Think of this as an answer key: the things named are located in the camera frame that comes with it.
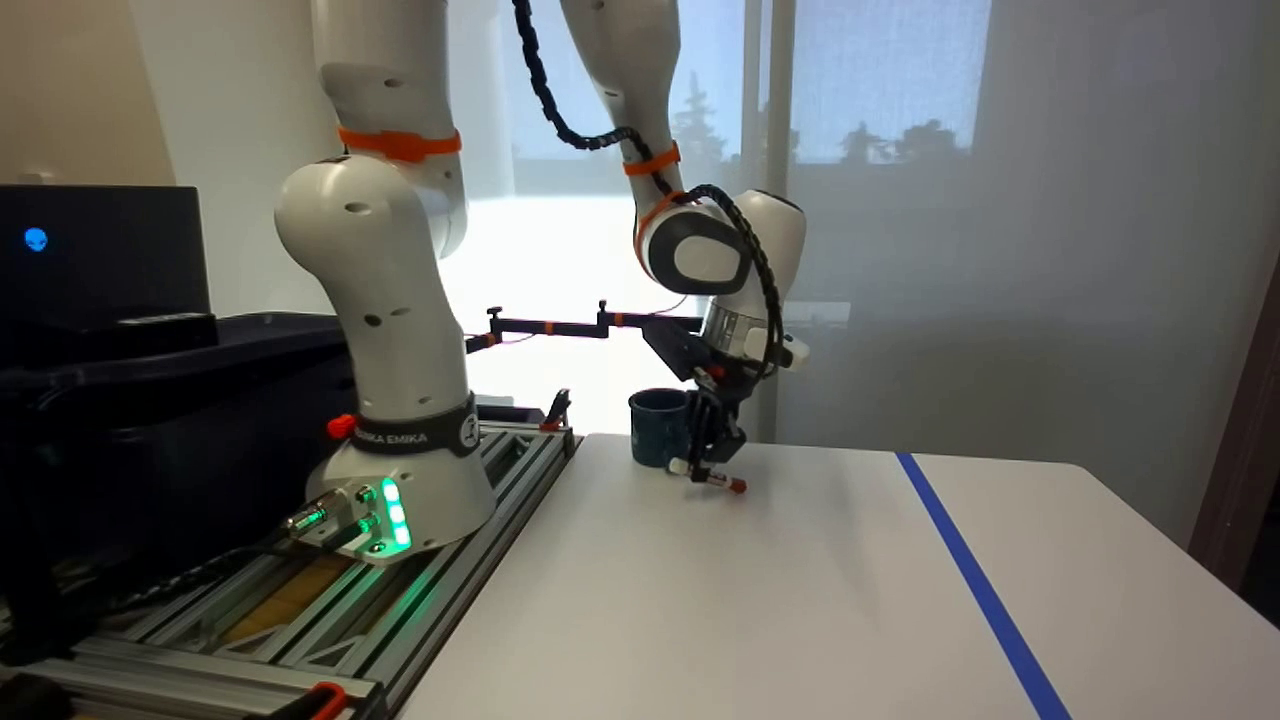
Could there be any aluminium rail mounting frame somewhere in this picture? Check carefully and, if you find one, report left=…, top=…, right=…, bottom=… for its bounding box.
left=0, top=393, right=584, bottom=720

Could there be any long blue tape strip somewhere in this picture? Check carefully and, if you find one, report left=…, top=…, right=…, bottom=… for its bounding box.
left=893, top=446, right=1077, bottom=720

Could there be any wide orange arm strap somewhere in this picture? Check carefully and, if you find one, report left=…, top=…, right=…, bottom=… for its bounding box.
left=331, top=122, right=465, bottom=166

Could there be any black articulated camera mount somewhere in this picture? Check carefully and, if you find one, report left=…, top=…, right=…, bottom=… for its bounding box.
left=459, top=301, right=703, bottom=360

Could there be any narrow orange cable strap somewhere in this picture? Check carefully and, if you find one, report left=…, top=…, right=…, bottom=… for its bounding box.
left=618, top=145, right=685, bottom=182

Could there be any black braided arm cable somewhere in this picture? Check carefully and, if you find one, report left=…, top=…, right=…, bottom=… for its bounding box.
left=509, top=0, right=801, bottom=371

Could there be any black computer monitor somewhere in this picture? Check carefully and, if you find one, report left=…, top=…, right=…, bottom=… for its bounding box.
left=0, top=181, right=218, bottom=357

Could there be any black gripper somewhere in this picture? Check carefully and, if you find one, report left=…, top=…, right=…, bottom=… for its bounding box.
left=685, top=351, right=773, bottom=482

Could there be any translucent window blind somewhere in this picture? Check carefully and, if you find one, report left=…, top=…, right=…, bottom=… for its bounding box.
left=776, top=0, right=1280, bottom=544

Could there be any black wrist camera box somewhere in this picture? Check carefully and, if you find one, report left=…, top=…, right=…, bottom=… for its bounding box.
left=643, top=322, right=813, bottom=393

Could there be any dark ceramic mug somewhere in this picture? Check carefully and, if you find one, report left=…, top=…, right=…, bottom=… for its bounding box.
left=622, top=384, right=699, bottom=471

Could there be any black equipment cabinet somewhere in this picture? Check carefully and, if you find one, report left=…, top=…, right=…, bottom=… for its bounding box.
left=0, top=310, right=365, bottom=658

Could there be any red frame clamp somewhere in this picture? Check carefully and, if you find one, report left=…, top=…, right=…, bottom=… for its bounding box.
left=305, top=680, right=357, bottom=720

